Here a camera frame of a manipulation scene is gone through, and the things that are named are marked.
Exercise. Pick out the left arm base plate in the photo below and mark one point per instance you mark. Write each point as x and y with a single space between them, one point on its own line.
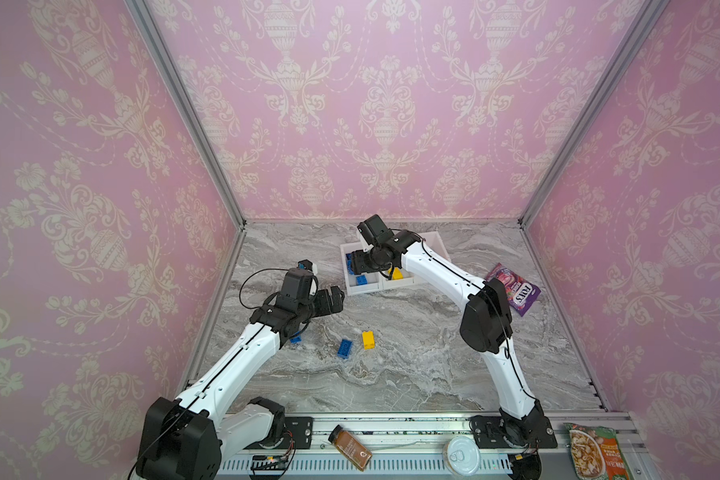
289 431

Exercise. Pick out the white bin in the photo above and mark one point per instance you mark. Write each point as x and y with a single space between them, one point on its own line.
435 243
352 288
388 283

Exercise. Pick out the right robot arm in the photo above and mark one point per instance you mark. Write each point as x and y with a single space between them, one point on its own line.
485 323

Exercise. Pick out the white left bin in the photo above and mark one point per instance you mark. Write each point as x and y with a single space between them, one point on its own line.
352 288

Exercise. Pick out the yellow long lego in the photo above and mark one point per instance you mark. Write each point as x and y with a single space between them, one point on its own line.
396 273

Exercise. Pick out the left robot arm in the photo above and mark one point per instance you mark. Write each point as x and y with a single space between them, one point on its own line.
190 436

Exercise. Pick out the purple candy bag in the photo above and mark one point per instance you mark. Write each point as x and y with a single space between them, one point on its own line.
521 293

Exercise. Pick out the white round lid can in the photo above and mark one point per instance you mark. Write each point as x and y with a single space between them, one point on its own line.
462 456

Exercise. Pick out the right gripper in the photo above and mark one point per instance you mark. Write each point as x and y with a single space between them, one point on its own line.
356 261

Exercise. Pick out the blue long lego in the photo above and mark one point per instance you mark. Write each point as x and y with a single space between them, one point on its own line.
344 349

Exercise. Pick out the white middle bin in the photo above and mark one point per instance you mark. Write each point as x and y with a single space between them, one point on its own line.
388 283

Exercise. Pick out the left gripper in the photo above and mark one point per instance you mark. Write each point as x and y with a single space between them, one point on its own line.
326 307

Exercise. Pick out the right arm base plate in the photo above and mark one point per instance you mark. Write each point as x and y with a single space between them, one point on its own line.
497 432

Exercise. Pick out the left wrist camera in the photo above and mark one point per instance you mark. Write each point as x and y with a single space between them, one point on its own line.
299 287

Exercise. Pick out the food packet bag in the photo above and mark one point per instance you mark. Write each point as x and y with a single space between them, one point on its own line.
596 453

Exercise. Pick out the brown spice jar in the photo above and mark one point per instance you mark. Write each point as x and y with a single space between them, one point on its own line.
350 447

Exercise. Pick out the white right bin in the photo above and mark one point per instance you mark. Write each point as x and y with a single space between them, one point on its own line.
435 243

